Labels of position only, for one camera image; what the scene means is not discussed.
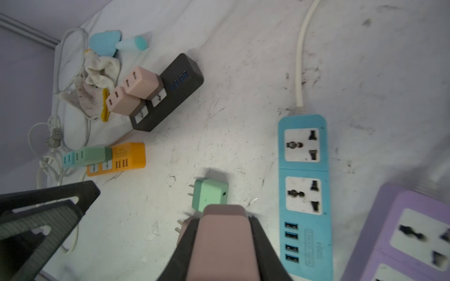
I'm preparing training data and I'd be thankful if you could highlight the purple power strip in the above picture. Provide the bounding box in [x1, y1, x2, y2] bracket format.
[342, 184, 450, 281]

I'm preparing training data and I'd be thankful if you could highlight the green USB charger plug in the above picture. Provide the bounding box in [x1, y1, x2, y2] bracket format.
[189, 177, 229, 212]

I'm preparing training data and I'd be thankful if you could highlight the teal power strip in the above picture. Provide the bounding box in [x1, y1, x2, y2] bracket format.
[278, 115, 334, 281]

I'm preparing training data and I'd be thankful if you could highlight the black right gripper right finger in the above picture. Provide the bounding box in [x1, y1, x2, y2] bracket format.
[248, 216, 293, 281]

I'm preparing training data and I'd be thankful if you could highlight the grey cable with plug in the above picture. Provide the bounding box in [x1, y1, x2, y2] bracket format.
[27, 27, 93, 190]

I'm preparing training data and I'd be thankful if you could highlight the pink USB charger plug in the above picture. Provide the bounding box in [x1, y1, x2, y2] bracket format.
[175, 217, 199, 246]

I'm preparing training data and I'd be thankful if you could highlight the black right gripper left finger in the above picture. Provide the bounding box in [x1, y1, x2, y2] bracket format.
[158, 240, 194, 281]

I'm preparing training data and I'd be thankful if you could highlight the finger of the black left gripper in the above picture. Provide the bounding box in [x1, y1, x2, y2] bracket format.
[1, 200, 84, 281]
[1, 181, 100, 215]

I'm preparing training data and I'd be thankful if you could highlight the black power strip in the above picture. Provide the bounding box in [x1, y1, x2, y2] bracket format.
[130, 53, 204, 132]

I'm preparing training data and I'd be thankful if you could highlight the orange power strip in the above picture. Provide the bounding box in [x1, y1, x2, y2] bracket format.
[86, 142, 146, 177]

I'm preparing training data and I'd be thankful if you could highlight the white power strip cable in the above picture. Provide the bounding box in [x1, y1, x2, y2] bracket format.
[294, 0, 321, 115]

